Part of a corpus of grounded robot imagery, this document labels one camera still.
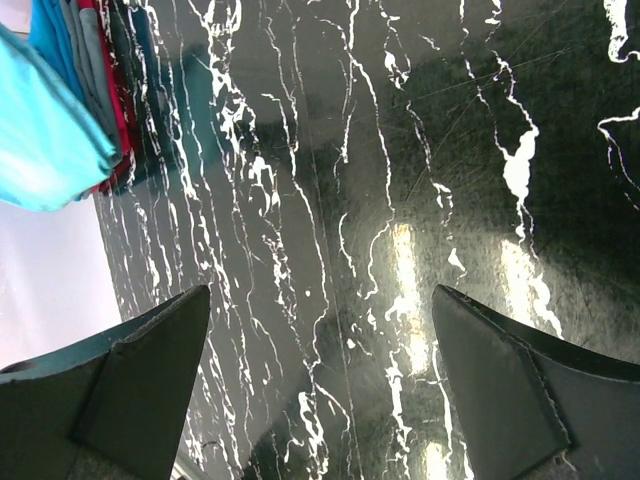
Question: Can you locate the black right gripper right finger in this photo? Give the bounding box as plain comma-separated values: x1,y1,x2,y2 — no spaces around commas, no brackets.
432,285,639,479

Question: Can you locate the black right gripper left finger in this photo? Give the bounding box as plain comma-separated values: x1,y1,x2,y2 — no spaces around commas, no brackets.
1,285,210,479

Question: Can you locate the light blue t shirt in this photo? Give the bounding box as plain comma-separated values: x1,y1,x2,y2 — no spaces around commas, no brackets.
1,26,120,212

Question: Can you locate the folded red t shirt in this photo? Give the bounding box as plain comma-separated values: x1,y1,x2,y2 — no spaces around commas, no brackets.
78,1,141,195

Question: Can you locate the folded blue t shirt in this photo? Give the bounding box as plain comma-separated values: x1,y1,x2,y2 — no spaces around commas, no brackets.
28,0,86,105

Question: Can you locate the folded grey t shirt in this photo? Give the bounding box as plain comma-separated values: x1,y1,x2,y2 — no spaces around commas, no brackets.
60,1,122,153

